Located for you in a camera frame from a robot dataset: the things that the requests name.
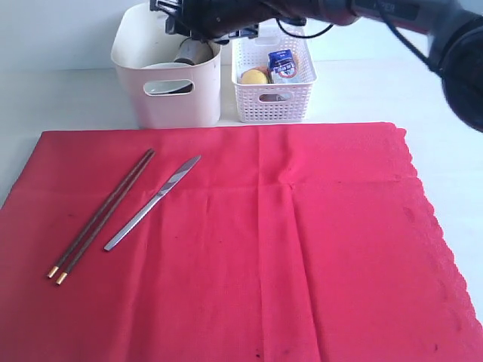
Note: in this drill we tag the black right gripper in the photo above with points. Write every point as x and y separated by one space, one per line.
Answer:
227 20

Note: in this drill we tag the dark wooden chopstick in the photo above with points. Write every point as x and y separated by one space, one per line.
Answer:
93 232
133 173

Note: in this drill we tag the white perforated plastic basket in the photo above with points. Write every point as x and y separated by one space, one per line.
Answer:
271 103

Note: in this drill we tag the silver table knife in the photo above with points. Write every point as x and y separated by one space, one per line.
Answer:
165 188

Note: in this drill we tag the blue white milk carton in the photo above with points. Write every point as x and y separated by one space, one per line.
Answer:
283 68

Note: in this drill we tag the yellow lemon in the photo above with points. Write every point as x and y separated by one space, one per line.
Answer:
254 76

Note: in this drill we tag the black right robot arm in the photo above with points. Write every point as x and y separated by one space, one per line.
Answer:
446 36

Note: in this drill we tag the dark wooden chopstick upper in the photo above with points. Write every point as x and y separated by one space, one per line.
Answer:
133 173

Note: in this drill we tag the dark wooden chopstick lower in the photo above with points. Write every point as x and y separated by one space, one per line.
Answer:
93 232

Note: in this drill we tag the stainless steel cup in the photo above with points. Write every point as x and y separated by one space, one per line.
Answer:
193 52

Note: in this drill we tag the white ceramic bowl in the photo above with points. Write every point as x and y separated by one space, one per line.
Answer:
167 80

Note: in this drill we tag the cream plastic bin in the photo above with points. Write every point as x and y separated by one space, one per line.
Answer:
141 41

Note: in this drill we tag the red table cloth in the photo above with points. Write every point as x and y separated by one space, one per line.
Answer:
308 242

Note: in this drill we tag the red sausage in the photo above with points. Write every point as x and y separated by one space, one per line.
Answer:
270 98

